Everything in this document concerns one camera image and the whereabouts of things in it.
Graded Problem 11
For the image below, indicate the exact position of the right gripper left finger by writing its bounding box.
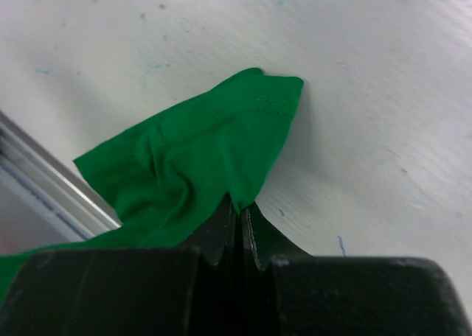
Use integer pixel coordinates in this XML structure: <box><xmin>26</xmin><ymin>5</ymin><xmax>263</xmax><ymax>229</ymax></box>
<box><xmin>1</xmin><ymin>198</ymin><xmax>237</xmax><ymax>335</ymax></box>

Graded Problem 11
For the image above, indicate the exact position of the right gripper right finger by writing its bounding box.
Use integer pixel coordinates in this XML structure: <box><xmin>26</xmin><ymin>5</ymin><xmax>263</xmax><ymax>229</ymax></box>
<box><xmin>240</xmin><ymin>205</ymin><xmax>471</xmax><ymax>335</ymax></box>

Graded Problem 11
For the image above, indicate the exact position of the green t shirt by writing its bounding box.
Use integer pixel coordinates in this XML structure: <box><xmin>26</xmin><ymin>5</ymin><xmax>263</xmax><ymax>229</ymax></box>
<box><xmin>0</xmin><ymin>67</ymin><xmax>305</xmax><ymax>300</ymax></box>

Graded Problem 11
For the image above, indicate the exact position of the aluminium mounting rail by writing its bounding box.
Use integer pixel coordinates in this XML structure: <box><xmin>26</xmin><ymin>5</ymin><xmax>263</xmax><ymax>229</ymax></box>
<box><xmin>1</xmin><ymin>114</ymin><xmax>122</xmax><ymax>250</ymax></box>

